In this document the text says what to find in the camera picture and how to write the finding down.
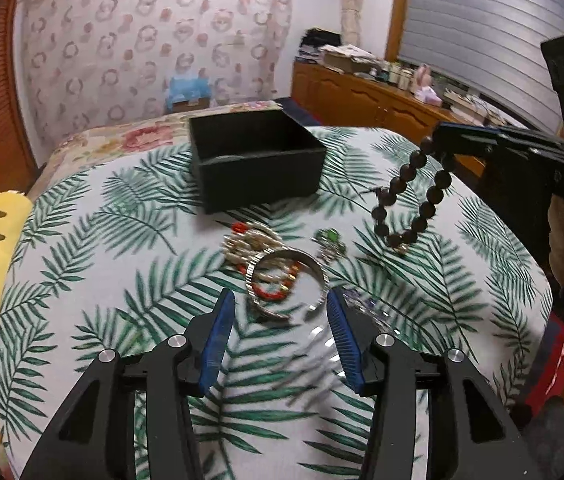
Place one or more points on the circle pattern curtain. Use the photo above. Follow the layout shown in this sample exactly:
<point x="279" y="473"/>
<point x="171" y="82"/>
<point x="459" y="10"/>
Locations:
<point x="112" y="35"/>

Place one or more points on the cream side curtain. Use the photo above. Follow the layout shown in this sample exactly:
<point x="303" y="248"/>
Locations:
<point x="351" y="0"/>

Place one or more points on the small cardboard box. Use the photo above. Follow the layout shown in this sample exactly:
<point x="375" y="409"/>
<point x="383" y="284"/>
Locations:
<point x="189" y="106"/>

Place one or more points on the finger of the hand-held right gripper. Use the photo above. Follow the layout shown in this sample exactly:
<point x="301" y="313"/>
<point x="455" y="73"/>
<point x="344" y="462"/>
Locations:
<point x="512" y="152"/>
<point x="487" y="134"/>

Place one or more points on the wooden cabinet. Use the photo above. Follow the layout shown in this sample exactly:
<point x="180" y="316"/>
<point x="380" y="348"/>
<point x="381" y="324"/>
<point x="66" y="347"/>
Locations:
<point x="352" y="100"/>

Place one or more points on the red cloth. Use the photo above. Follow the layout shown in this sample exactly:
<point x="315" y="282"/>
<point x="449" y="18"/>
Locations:
<point x="557" y="365"/>

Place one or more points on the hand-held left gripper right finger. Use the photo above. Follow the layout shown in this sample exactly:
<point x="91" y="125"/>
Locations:
<point x="344" y="340"/>

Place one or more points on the silver hair fork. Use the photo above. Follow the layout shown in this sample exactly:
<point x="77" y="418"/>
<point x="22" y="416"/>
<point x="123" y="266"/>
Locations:
<point x="312" y="355"/>

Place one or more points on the pile of black clothes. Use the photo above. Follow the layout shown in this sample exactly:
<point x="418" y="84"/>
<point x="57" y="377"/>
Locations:
<point x="319" y="40"/>

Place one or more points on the blue bag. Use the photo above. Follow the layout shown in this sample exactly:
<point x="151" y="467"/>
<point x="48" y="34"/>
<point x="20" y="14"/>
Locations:
<point x="189" y="87"/>

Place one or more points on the floral blanket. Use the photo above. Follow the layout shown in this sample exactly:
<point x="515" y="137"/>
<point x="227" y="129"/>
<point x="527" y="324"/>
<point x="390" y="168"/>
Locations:
<point x="132" y="137"/>

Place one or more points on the group of bottles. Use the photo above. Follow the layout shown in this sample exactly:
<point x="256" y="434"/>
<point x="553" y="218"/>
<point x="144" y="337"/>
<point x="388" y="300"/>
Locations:
<point x="397" y="76"/>

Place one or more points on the silver bangle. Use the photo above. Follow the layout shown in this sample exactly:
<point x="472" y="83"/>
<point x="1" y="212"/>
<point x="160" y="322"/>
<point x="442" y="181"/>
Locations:
<point x="289" y="256"/>

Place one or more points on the green gem brooch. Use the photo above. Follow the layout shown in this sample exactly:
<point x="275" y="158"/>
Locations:
<point x="331" y="242"/>

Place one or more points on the wooden window frame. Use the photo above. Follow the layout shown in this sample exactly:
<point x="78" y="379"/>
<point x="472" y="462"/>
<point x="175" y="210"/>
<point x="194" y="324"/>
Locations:
<point x="398" y="10"/>

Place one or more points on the black square box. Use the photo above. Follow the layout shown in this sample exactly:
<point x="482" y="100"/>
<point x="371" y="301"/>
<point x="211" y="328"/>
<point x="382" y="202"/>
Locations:
<point x="262" y="180"/>

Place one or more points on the leaf print cloth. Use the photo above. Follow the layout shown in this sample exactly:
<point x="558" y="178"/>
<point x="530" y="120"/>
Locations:
<point x="112" y="270"/>

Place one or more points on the pink plush rabbit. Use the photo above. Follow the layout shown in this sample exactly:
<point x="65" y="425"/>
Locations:
<point x="424" y="76"/>

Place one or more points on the dark blue blanket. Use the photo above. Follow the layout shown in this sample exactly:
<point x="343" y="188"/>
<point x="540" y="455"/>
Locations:
<point x="299" y="110"/>

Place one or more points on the grey window blind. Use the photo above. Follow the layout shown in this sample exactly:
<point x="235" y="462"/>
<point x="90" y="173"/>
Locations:
<point x="472" y="20"/>

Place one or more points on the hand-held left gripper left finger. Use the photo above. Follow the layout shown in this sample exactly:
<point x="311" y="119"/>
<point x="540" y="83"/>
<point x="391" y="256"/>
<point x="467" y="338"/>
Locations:
<point x="217" y="340"/>

